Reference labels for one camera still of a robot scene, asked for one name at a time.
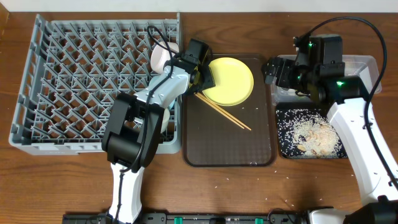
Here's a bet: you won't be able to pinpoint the wooden chopstick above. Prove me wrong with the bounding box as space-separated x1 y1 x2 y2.
195 94 245 129
197 93 252 131

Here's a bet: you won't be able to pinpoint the yellow plate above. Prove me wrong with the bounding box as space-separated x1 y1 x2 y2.
202 57 254 106

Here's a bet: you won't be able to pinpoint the pink white bowl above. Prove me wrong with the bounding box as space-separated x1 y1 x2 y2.
150 41 170 74

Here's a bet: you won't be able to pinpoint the light blue bowl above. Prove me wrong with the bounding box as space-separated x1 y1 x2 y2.
167 97 178 111

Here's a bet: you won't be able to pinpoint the small pale green cup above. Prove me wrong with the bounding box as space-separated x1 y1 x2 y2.
161 108 170 133

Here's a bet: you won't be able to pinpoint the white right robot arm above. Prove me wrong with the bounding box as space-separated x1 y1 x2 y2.
261 34 397 223

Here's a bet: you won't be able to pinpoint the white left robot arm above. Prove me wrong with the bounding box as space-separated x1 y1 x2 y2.
101 39 215 223

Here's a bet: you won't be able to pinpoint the black waste tray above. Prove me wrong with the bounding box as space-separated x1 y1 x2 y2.
275 101 349 159

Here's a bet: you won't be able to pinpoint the clear plastic waste bin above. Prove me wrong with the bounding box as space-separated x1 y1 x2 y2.
271 55 379 106

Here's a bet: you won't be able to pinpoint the rice and food scraps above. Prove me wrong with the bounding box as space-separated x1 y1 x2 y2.
276 108 345 157

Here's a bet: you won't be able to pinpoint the dark brown serving tray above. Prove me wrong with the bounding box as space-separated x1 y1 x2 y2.
182 54 277 167

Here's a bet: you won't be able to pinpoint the grey plastic dish rack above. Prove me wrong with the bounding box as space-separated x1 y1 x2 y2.
9 16 182 155

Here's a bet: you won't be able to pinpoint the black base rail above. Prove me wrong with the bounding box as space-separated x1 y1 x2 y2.
62 211 310 224

